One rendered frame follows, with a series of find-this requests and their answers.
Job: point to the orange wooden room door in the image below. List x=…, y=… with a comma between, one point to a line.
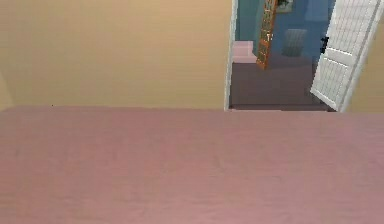
x=265, y=36

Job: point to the grey ribbed bin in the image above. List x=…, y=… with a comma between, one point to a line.
x=294, y=42

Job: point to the white panelled room door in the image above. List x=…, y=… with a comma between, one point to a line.
x=343, y=56

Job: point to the framed wall picture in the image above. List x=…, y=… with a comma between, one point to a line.
x=285, y=5

